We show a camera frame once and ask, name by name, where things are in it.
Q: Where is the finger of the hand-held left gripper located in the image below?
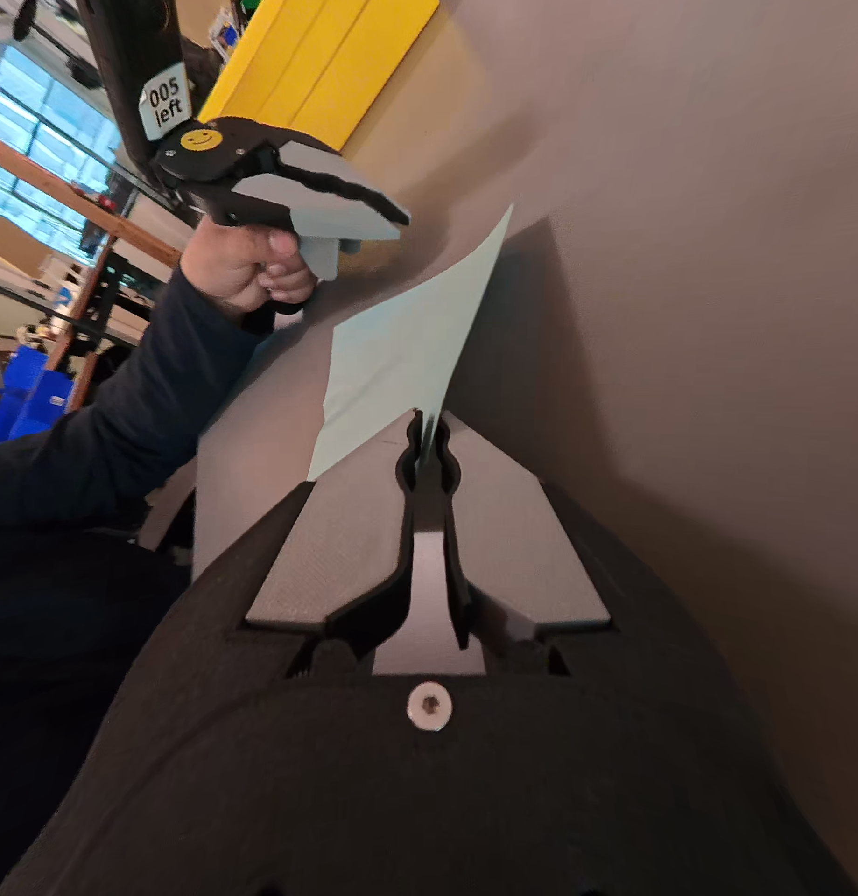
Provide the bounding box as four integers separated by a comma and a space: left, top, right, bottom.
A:
229, 172, 402, 281
277, 133, 411, 227

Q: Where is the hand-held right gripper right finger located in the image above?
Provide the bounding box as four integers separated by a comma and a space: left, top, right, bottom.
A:
429, 412, 612, 649

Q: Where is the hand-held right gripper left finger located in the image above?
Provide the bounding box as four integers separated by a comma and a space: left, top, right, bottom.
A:
246, 409, 422, 659

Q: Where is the pale green paper sheet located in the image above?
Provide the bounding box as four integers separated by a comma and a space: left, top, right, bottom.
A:
306, 203, 515, 484

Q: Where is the person's left forearm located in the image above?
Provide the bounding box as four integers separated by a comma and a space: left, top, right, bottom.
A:
0, 265, 265, 527

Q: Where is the person's left hand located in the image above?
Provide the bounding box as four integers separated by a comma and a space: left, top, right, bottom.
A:
180, 217, 318, 317

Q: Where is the yellow box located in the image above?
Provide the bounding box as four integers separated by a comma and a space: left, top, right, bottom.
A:
197, 0, 441, 152

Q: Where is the large window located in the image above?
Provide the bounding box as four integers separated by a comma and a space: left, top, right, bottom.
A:
0, 42, 123, 261

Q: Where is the blue storage bin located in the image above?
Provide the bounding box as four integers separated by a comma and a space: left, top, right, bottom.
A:
0, 343, 77, 421
0, 392, 55, 446

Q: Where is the person's dark clothed torso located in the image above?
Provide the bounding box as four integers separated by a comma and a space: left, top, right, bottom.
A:
0, 518, 195, 896

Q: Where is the wooden shelf frame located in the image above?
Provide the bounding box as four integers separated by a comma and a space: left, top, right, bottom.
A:
0, 129, 185, 413

